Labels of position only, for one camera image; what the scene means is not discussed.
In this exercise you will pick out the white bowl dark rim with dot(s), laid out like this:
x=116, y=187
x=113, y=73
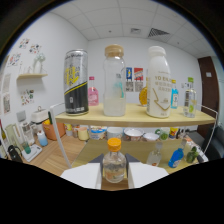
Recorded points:
x=133, y=134

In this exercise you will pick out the yellow orange juice can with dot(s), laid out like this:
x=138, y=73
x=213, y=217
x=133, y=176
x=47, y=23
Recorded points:
x=143, y=96

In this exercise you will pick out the black handbag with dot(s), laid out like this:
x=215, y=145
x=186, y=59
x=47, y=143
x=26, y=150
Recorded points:
x=15, y=154

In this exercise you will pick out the large white bottle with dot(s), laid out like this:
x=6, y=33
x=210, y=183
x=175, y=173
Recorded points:
x=158, y=83

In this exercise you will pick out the teal cup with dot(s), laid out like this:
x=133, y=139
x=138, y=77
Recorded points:
x=26, y=147

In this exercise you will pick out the plain white bowl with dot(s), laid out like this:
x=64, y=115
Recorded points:
x=115, y=132

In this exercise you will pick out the black chair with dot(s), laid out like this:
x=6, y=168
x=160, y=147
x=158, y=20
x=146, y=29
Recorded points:
x=215, y=143

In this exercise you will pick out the clear bottle orange cap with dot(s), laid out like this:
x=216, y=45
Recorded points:
x=114, y=165

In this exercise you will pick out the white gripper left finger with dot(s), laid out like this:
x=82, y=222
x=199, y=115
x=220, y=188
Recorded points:
x=83, y=175

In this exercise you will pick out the ceiling air vent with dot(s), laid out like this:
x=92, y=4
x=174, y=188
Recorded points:
x=157, y=32

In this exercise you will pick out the clear bottle green cap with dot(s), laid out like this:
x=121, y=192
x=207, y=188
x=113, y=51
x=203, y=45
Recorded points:
x=189, y=101

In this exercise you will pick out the blue wall poster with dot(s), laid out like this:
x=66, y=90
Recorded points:
x=129, y=73

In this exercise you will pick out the white flower ornament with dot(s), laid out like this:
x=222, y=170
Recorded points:
x=38, y=63

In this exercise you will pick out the white scale tray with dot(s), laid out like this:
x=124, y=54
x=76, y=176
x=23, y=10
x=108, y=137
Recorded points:
x=33, y=154

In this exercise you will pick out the brown door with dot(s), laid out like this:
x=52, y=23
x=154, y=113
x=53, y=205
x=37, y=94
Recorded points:
x=206, y=93

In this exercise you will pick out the blue patterned bowl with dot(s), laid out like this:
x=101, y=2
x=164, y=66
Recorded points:
x=97, y=133

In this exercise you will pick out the clear bottle tan lid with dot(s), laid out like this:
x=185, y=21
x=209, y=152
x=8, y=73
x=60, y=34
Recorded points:
x=114, y=66

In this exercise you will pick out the black and yellow tall can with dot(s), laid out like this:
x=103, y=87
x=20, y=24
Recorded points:
x=76, y=83

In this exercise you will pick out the wooden wall shelf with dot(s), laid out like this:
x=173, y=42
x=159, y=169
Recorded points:
x=31, y=76

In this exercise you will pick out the small blue bottle yellow cap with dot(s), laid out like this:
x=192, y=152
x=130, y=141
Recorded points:
x=174, y=96

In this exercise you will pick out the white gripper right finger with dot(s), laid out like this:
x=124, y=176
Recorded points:
x=148, y=173

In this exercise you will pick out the two-tier wooden shelf rack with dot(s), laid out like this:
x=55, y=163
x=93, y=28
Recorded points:
x=133, y=116

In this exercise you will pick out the blue liquid bottle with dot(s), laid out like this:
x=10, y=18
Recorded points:
x=175, y=157

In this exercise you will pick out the red wall poster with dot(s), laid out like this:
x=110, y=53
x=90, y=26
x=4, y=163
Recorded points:
x=138, y=74

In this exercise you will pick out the small pink bottle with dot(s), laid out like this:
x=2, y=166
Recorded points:
x=93, y=95

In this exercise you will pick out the light blue white canister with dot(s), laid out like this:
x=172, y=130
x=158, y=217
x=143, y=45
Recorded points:
x=42, y=139

